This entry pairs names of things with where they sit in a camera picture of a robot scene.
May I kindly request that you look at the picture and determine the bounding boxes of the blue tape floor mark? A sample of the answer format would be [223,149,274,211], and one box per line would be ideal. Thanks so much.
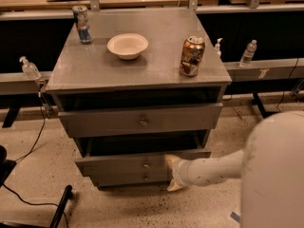
[230,212,241,223]

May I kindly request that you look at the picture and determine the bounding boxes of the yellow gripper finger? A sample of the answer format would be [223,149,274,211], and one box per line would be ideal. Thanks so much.
[167,180,184,192]
[164,154,181,169]

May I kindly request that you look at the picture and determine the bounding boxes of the small white pump bottle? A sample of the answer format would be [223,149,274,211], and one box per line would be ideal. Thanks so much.
[215,38,222,57]

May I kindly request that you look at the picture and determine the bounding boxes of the grey metal rail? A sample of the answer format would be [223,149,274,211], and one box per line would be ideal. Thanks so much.
[0,58,304,95]

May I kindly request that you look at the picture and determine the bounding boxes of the black stand leg left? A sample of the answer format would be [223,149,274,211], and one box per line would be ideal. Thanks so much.
[49,185,73,228]

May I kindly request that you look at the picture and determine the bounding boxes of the grey drawer cabinet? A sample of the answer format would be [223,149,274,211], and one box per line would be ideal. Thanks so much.
[46,7,233,189]

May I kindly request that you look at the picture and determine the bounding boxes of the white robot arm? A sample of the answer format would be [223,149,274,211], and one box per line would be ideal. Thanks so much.
[165,111,304,228]

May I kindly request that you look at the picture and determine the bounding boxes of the clear water bottle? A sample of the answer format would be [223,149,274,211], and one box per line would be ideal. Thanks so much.
[239,40,257,67]

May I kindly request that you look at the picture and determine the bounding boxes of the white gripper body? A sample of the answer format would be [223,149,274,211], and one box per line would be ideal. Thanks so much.
[172,159,191,187]

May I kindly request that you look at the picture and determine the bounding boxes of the black wheeled table leg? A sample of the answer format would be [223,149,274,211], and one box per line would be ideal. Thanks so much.
[252,92,278,119]

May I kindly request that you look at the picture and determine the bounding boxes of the blue silver energy drink can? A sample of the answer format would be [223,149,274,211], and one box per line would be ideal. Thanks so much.
[72,5,91,45]

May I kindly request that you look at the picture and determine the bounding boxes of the left hand sanitizer bottle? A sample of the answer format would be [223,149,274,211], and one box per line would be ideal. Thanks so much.
[19,56,41,80]

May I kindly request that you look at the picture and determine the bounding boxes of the grey top drawer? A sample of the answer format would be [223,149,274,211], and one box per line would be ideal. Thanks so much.
[59,103,222,138]

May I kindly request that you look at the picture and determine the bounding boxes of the black floor cable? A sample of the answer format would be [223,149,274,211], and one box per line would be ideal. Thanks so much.
[2,106,70,228]

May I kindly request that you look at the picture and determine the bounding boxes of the brown soda can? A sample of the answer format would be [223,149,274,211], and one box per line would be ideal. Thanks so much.
[180,36,205,77]

